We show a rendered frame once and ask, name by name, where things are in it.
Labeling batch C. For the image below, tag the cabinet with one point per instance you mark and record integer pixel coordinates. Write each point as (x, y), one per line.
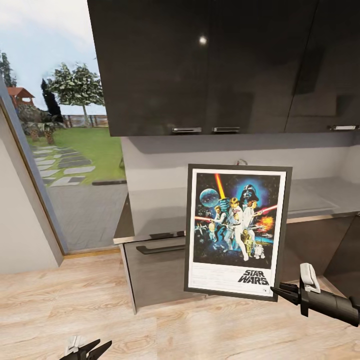
(327, 93)
(199, 67)

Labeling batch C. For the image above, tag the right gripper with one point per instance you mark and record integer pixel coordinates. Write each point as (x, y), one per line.
(324, 302)

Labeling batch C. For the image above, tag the dishwasher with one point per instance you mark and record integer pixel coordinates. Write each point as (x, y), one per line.
(157, 270)

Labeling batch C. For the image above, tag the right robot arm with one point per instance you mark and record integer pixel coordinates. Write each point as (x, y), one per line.
(309, 296)

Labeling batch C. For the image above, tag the fixed window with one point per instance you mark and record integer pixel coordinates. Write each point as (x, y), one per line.
(52, 99)

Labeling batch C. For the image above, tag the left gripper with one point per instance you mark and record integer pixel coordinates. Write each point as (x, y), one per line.
(87, 352)

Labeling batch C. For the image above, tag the poster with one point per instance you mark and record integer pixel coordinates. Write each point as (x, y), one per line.
(235, 229)

